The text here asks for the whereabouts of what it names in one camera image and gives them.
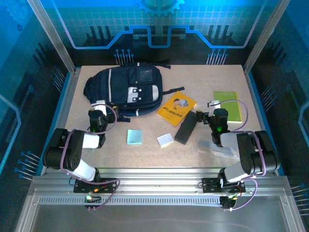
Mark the green notebook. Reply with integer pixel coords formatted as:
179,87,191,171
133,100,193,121
213,90,243,124

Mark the black pencil case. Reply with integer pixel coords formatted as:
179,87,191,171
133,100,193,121
174,110,199,145

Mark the navy blue backpack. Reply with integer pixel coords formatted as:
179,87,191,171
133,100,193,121
83,61,185,123

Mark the yellow book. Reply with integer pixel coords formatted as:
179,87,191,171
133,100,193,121
156,90,197,127

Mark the white sticky note pad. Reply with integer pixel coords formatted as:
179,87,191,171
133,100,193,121
156,132,175,148

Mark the clear plastic bag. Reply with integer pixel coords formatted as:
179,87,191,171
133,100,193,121
197,139,239,159

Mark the light blue sticky note pad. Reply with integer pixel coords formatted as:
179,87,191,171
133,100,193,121
127,129,143,145

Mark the black controller board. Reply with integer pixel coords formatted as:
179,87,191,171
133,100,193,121
220,195,239,211
84,194,102,210

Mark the grey metal panel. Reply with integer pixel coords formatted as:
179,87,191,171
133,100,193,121
14,193,305,232

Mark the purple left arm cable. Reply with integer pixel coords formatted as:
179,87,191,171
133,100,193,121
59,104,121,211

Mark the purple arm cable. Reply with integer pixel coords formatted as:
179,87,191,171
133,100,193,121
59,104,121,211
217,99,267,212

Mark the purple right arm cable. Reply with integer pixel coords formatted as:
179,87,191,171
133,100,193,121
217,99,267,212

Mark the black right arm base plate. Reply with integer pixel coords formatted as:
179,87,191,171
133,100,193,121
201,177,246,194

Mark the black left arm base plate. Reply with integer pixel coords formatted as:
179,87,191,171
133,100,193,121
73,177,118,194

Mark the aluminium frame rail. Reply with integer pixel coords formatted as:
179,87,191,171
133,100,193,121
28,166,294,206

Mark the slotted cable duct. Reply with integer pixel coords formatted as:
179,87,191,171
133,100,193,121
38,196,223,206

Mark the aluminium frame post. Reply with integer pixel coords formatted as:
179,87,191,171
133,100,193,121
26,0,77,73
243,0,290,73

